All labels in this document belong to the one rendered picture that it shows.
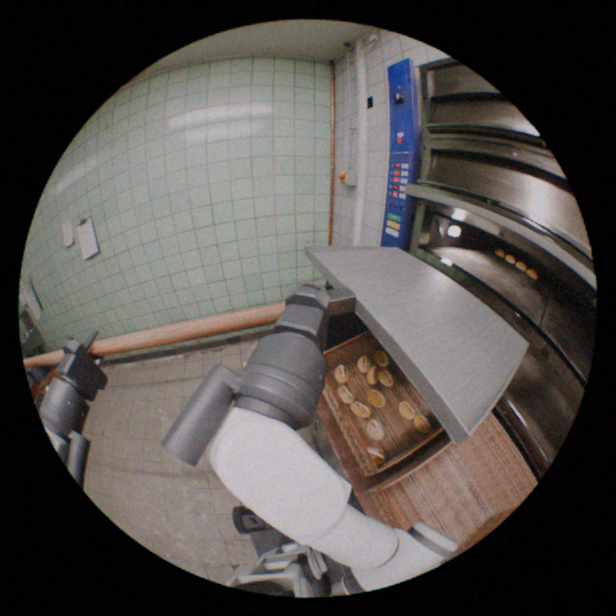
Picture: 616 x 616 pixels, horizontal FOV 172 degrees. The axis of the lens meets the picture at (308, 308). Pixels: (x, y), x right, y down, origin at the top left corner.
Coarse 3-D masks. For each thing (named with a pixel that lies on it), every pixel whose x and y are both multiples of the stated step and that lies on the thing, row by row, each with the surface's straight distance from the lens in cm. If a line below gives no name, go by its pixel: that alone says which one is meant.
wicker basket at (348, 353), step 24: (360, 336) 90; (336, 360) 95; (336, 384) 95; (360, 384) 97; (408, 384) 103; (336, 408) 82; (384, 408) 94; (360, 432) 87; (384, 432) 89; (408, 432) 94; (432, 432) 88; (360, 456) 80
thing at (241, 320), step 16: (272, 304) 30; (192, 320) 31; (208, 320) 30; (224, 320) 29; (240, 320) 28; (256, 320) 28; (272, 320) 29; (128, 336) 37; (144, 336) 35; (160, 336) 33; (176, 336) 31; (192, 336) 31; (208, 336) 30; (96, 352) 44; (112, 352) 41
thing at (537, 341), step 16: (432, 256) 86; (448, 272) 82; (464, 272) 81; (480, 288) 76; (496, 304) 75; (512, 304) 78; (512, 320) 74; (528, 320) 76; (528, 336) 74; (544, 336) 76; (544, 352) 75; (560, 352) 79; (560, 368) 77; (576, 384) 79
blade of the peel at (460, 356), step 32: (320, 256) 55; (352, 256) 57; (384, 256) 62; (352, 288) 40; (384, 288) 42; (416, 288) 47; (448, 288) 54; (384, 320) 33; (416, 320) 36; (448, 320) 40; (480, 320) 47; (416, 352) 30; (448, 352) 33; (480, 352) 38; (512, 352) 46; (416, 384) 26; (448, 384) 29; (480, 384) 33; (448, 416) 24; (480, 416) 28
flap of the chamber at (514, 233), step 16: (416, 192) 74; (432, 208) 86; (448, 208) 71; (464, 208) 62; (480, 208) 60; (480, 224) 72; (496, 224) 59; (512, 224) 57; (512, 240) 69; (528, 240) 57; (544, 240) 56; (544, 256) 63; (560, 256) 55; (560, 272) 68; (576, 272) 56; (576, 288) 72; (592, 288) 58; (592, 304) 74
